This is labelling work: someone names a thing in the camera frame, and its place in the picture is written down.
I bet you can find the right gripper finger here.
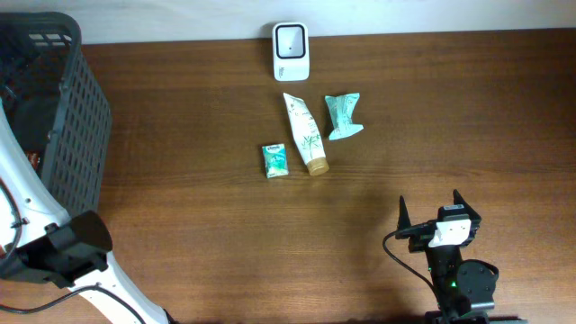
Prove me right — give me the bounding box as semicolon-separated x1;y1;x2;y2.
453;189;482;223
397;195;411;230

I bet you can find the mint green snack packet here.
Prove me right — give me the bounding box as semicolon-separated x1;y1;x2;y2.
325;93;364;140

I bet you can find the white cream tube gold cap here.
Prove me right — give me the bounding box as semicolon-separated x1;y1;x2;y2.
283;93;329;176

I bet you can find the small teal tissue pack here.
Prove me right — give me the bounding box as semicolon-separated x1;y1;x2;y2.
262;144;289;178

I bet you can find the red chocolate bar wrapper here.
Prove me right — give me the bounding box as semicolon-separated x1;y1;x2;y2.
24;151;42;171

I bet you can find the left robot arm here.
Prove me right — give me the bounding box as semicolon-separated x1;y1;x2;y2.
1;117;173;323

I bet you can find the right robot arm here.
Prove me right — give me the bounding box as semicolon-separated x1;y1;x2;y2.
387;190;523;323

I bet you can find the grey plastic mesh basket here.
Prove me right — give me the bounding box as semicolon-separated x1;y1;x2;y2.
1;13;113;216

